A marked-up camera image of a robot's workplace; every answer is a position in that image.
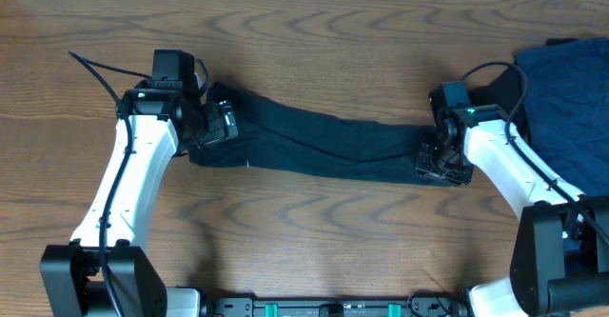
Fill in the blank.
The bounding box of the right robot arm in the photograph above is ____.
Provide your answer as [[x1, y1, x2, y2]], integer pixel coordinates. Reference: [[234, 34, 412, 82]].
[[416, 103, 608, 316]]

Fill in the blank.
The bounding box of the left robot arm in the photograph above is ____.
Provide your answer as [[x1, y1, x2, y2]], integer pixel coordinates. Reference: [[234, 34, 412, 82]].
[[40, 89, 238, 316]]

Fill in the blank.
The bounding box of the dark teal t-shirt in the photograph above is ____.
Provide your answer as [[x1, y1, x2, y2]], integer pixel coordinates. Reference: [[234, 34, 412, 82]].
[[188, 82, 447, 187]]

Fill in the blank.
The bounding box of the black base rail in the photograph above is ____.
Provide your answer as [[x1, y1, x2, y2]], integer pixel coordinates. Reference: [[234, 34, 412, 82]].
[[166, 287, 477, 317]]

